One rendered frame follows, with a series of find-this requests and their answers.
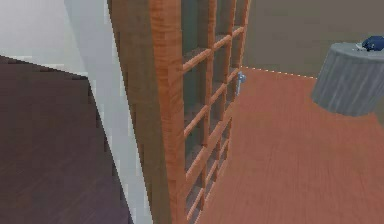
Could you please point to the orange wooden shelf unit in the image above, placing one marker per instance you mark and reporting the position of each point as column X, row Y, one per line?
column 166, row 100

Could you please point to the small pale blue object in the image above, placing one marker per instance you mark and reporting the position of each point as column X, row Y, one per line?
column 240, row 81

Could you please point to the grey round bin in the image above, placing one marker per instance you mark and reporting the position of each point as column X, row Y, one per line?
column 350, row 83

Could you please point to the dark blue rounded object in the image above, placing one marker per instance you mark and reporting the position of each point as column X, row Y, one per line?
column 374, row 43

